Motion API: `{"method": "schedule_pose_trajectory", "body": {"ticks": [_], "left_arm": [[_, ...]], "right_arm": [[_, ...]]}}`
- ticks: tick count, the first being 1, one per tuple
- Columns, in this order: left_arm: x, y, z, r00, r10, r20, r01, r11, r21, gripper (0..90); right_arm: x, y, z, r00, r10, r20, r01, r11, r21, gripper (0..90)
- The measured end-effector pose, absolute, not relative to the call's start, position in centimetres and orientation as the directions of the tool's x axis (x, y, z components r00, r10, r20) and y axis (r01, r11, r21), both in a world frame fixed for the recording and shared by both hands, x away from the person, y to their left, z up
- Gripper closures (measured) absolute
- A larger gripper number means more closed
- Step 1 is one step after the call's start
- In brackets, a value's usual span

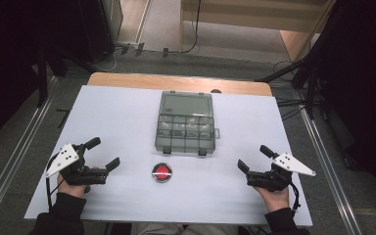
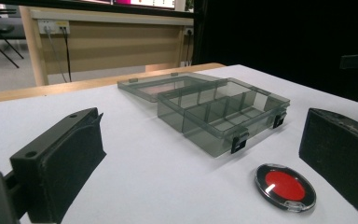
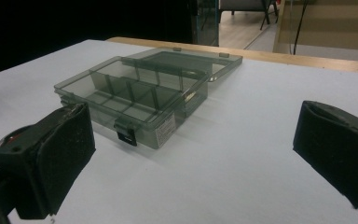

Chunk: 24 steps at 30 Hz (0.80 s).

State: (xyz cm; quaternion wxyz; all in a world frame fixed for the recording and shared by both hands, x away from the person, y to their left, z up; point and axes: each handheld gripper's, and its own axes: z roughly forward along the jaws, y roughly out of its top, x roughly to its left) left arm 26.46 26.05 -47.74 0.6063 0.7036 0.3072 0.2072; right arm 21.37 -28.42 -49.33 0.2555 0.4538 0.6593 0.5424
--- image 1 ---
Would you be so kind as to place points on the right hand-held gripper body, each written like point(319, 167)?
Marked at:
point(274, 178)

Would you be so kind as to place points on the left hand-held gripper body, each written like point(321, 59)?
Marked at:
point(78, 174)

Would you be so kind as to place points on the person's left hand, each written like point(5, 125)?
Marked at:
point(68, 188)

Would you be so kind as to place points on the person's right hand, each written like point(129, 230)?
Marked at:
point(275, 199)

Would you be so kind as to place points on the white table board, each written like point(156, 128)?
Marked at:
point(120, 107)

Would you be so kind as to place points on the round red silver-rimmed tin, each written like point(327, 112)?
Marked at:
point(162, 172)

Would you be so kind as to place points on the grey clear compartment box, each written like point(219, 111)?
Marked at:
point(185, 125)

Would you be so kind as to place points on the wooden table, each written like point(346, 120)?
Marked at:
point(143, 81)

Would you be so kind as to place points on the black stand legs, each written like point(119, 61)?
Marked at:
point(284, 70)

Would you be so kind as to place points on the dark cabinet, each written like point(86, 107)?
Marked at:
point(94, 29)

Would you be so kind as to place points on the dark curtain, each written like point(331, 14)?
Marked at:
point(6, 65)
point(362, 81)

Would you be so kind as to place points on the light wooden cabinet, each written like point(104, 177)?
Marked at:
point(258, 14)

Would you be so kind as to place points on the metal floor rail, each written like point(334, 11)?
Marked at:
point(19, 153)
point(331, 176)

